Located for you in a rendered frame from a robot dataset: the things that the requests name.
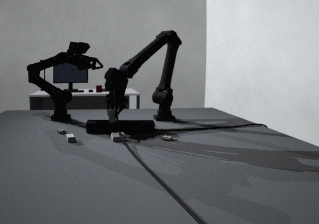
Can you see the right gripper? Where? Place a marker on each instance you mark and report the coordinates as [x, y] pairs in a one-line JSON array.
[[84, 63]]

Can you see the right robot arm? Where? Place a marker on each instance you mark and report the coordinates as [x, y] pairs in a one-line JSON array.
[[60, 97]]

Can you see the small white plug with metal prongs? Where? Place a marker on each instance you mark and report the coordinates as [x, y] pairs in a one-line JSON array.
[[61, 131]]

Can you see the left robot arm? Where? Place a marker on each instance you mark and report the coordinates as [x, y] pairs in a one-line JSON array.
[[116, 80]]

